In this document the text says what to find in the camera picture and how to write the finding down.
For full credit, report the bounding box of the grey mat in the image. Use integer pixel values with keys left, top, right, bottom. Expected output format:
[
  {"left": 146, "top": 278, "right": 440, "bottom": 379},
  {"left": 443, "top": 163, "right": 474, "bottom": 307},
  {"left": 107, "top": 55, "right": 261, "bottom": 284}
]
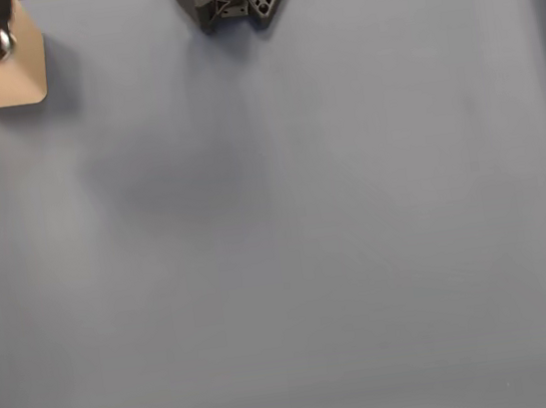
[{"left": 0, "top": 0, "right": 546, "bottom": 408}]

